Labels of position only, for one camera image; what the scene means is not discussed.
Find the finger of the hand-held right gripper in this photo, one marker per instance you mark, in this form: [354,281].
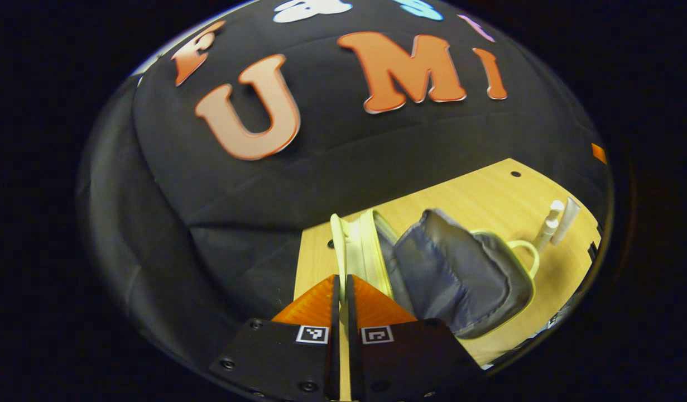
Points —
[599,153]

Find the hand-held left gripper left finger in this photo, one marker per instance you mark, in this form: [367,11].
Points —
[335,301]

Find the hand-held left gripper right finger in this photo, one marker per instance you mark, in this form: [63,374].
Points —
[351,312]

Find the white squeeze tube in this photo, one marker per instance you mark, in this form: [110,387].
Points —
[566,220]

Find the white pump bottle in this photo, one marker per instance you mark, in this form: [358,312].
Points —
[547,230]

